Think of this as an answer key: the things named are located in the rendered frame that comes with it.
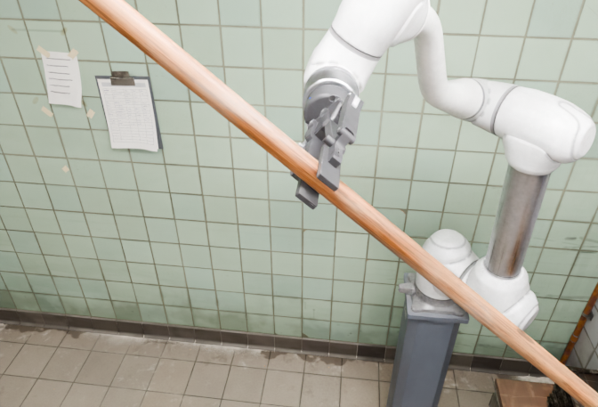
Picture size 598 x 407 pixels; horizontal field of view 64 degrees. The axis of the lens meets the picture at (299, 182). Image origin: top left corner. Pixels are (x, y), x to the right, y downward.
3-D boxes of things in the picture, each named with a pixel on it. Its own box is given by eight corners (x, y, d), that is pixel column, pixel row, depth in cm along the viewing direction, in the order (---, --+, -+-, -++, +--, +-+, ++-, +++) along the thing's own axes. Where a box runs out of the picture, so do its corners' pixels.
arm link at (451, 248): (433, 261, 178) (443, 214, 166) (476, 289, 166) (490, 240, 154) (404, 280, 169) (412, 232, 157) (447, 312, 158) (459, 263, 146)
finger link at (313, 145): (315, 117, 71) (309, 122, 72) (298, 163, 63) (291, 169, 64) (335, 133, 72) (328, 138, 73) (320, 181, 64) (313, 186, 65)
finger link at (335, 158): (337, 148, 63) (353, 134, 62) (335, 168, 59) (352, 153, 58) (329, 141, 63) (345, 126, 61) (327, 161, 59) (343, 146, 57)
